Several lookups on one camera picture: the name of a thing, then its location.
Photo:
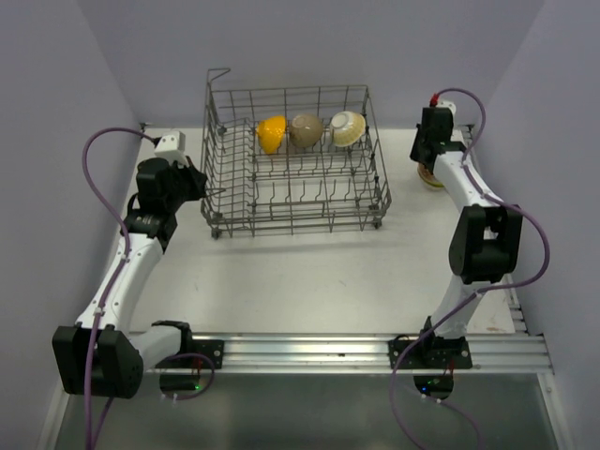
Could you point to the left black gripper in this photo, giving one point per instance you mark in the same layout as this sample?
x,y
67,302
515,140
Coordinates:
x,y
198,179

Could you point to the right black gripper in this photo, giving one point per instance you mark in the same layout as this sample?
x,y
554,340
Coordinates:
x,y
415,150

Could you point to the beige bowl with sunflower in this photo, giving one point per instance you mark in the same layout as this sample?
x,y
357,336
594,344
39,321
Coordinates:
x,y
424,173

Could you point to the yellow bowl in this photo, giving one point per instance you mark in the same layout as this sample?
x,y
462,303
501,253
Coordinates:
x,y
270,133

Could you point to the grey wire dish rack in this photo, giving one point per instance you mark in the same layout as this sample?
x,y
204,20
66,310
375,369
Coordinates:
x,y
296,190

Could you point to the lime green bowl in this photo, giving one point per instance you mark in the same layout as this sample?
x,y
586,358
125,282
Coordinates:
x,y
432,184

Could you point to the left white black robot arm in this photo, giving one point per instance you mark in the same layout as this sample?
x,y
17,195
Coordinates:
x,y
96,355

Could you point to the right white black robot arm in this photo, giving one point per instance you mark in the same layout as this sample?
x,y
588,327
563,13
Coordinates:
x,y
483,249

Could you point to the cream white bowl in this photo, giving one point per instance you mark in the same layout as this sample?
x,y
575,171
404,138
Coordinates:
x,y
347,128

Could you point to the beige brown glazed bowl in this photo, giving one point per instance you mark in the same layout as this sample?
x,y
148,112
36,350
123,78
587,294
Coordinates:
x,y
305,130

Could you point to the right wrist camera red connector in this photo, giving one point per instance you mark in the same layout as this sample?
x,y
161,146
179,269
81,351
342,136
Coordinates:
x,y
436,101

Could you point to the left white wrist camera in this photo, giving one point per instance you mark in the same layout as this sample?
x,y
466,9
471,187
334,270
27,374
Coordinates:
x,y
171,147

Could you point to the aluminium mounting rail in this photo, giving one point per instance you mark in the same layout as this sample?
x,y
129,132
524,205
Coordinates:
x,y
367,354

